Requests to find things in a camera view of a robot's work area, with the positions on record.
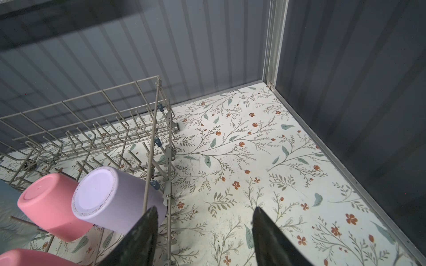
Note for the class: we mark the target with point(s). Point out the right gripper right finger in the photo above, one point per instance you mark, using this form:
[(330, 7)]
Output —
[(272, 247)]

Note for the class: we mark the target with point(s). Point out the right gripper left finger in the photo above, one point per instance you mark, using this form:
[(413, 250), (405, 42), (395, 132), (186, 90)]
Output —
[(138, 247)]

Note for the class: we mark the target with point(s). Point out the purple plastic cup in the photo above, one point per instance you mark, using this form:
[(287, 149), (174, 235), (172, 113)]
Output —
[(113, 199)]

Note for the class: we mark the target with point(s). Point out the pink plastic cup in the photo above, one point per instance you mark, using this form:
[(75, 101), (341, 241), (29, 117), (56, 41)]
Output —
[(26, 257), (48, 203)]

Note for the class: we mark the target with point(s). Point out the blue transparent cup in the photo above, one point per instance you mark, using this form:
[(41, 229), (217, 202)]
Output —
[(14, 234)]

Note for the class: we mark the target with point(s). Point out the floral table mat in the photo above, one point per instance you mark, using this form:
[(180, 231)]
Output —
[(243, 149)]

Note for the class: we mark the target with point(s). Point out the grey wire dish rack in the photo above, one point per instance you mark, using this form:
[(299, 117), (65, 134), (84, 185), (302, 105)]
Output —
[(129, 127)]

